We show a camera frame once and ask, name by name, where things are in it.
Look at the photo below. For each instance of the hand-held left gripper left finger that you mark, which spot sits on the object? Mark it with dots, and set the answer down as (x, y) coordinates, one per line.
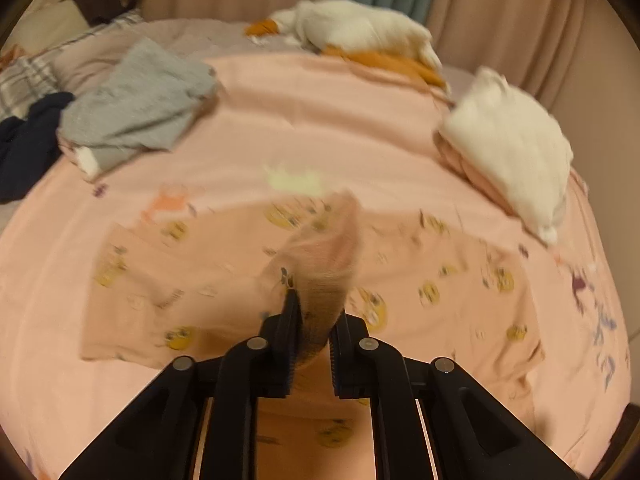
(292, 325)

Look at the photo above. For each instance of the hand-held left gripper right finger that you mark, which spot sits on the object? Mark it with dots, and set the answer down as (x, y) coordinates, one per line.
(350, 360)

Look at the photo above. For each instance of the pink cartoon print pants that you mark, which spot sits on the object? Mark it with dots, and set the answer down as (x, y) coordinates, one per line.
(320, 260)

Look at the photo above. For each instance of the pink printed bedsheet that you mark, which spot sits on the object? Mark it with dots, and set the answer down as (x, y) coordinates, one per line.
(320, 125)

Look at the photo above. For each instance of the white folded garment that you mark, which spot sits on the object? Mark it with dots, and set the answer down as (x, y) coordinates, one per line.
(510, 145)

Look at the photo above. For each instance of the grey folded garment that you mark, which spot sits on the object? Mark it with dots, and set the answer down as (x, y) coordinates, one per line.
(135, 105)

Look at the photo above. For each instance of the white goose plush toy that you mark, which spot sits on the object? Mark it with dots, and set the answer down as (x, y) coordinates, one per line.
(360, 27)

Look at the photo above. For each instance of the navy crumpled garment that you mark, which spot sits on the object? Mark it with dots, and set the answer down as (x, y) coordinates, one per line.
(30, 150)

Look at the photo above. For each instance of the brown cloth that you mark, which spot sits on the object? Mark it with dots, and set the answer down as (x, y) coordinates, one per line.
(102, 5)

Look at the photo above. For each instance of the beige pillow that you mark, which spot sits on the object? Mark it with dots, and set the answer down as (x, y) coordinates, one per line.
(47, 27)

